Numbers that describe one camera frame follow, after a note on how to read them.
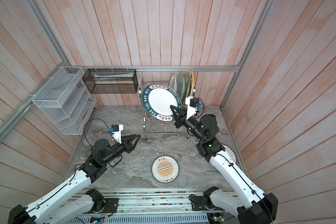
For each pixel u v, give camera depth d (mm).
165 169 862
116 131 626
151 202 759
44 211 412
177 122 557
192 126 554
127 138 642
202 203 730
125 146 624
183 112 563
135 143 673
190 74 771
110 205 732
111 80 1046
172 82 849
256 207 373
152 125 1073
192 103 516
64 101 715
